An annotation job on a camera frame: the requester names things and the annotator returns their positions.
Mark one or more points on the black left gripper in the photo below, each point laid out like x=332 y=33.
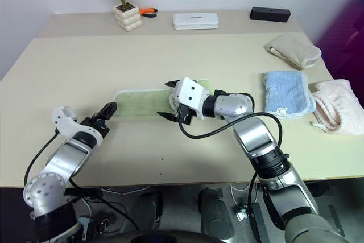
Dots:
x=96 y=126

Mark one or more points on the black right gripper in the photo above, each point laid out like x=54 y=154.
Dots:
x=186 y=115

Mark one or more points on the green towel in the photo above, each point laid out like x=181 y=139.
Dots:
x=139 y=103

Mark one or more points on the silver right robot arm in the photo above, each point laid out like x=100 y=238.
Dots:
x=256 y=135

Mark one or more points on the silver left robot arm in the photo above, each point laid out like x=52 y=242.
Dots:
x=66 y=159

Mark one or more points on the blue towel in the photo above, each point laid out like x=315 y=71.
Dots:
x=287 y=93

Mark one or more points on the beige towel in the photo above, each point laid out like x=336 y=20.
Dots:
x=295 y=51

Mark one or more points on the pink towel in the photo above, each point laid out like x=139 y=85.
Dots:
x=337 y=106

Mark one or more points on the white rectangular case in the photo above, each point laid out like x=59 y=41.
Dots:
x=196 y=21

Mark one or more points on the white bubble plant pot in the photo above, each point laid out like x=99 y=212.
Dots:
x=128 y=19

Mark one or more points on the orange black pliers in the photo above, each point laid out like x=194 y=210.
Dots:
x=146 y=11

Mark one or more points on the dark rounded shape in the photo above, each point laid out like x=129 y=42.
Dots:
x=150 y=209
x=214 y=214

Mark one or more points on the black rectangular box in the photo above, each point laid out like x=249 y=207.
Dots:
x=270 y=14

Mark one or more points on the dark glossy dome shape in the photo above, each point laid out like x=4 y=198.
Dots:
x=170 y=238

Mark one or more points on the purple blurred object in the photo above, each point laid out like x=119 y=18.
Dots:
x=345 y=35

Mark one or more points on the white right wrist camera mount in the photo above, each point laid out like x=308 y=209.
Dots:
x=189 y=93

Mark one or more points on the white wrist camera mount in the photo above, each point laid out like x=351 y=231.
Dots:
x=64 y=123
x=189 y=93

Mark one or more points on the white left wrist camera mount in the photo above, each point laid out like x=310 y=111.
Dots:
x=64 y=123

